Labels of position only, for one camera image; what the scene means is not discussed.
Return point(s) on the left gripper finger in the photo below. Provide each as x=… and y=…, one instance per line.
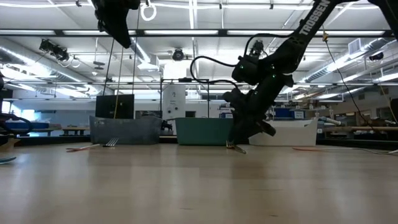
x=119, y=32

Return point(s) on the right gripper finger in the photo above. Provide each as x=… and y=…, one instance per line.
x=262, y=127
x=240, y=133

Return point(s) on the gold metal utensil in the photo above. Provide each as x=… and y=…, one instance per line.
x=239, y=150

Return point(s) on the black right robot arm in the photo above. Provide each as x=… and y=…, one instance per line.
x=314, y=18

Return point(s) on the blue storage crate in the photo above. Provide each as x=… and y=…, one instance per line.
x=283, y=112

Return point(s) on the white plastic bin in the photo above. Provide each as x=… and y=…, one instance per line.
x=292, y=133

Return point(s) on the teal plastic bin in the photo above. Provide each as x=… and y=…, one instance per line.
x=202, y=132

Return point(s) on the round black ceiling fixture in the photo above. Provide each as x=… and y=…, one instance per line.
x=178, y=54

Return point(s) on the white machine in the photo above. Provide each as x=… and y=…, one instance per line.
x=173, y=102

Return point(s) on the black overhead beam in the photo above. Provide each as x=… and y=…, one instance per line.
x=224, y=32

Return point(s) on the black monitor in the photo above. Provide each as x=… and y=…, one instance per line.
x=107, y=107

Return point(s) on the grey plastic bin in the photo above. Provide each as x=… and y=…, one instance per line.
x=124, y=130

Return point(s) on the wooden background table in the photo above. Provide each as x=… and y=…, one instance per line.
x=373, y=128

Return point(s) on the black hanging camera cluster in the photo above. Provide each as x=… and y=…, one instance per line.
x=54, y=49

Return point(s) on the silver ceiling duct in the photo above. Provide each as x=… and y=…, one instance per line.
x=357, y=62
x=18, y=57

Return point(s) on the black aluminium table frame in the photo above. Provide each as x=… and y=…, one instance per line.
x=46, y=140

